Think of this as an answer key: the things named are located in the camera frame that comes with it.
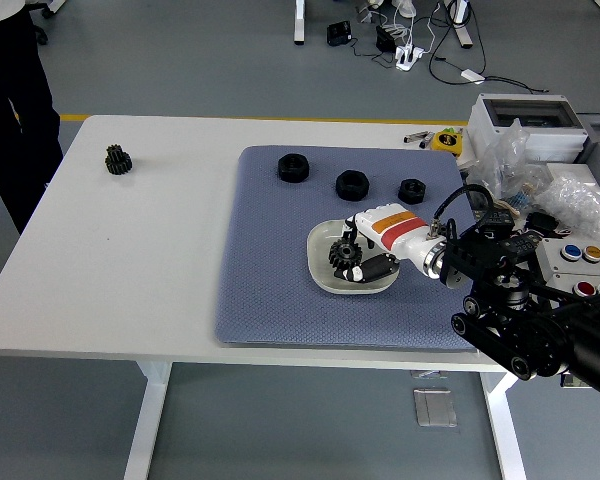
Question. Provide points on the white square dish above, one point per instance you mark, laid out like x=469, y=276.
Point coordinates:
x=320, y=250

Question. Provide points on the yellow tape measure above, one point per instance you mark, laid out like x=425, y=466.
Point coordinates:
x=447, y=141

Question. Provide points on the black plastic part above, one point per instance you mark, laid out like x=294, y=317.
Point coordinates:
x=545, y=224

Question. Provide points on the clear plastic bag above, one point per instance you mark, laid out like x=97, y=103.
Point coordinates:
x=505, y=150

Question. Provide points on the white electrical enclosure box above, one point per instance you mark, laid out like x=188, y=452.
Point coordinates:
x=555, y=137

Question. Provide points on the black office chair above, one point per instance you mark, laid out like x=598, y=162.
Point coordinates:
x=41, y=36

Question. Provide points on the person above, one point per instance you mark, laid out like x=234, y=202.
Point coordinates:
x=10, y=100

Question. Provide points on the white table leg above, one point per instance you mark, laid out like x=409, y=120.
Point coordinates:
x=147, y=425
x=505, y=440

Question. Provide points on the large black hex nut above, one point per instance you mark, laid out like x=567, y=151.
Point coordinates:
x=352, y=186
x=293, y=168

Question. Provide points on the small black-tipped metal tool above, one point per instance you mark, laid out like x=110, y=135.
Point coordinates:
x=424, y=142

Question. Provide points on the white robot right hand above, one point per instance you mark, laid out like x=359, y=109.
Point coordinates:
x=395, y=227

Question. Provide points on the small black hex nut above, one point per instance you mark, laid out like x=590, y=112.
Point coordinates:
x=411, y=192

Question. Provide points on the black double gear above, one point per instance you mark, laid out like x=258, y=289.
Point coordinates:
x=117, y=161

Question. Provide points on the white power adapter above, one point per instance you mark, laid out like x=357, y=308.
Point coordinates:
x=472, y=74

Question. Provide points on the grey floor socket cover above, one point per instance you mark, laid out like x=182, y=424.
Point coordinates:
x=434, y=406

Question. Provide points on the white desk leg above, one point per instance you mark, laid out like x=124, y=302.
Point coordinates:
x=299, y=22
x=461, y=27

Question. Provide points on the grey coloured-button control box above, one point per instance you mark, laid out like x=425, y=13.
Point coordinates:
x=555, y=265

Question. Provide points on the black power adapter box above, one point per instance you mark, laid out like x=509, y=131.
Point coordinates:
x=339, y=33

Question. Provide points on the black desk control panel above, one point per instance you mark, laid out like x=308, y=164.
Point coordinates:
x=572, y=382

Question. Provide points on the blue-grey textured mat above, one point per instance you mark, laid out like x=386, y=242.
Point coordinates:
x=270, y=300

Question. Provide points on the silver metal clip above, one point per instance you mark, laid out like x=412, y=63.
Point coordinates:
x=415, y=136

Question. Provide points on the bubble wrap bag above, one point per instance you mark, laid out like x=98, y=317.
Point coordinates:
x=580, y=205

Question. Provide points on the black charger block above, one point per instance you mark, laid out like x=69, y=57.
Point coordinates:
x=385, y=39

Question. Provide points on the white power strip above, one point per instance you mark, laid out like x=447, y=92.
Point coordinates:
x=406, y=57

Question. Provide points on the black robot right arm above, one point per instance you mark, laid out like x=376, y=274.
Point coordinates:
x=530, y=325

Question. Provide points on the large black gear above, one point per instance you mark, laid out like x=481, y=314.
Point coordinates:
x=344, y=254

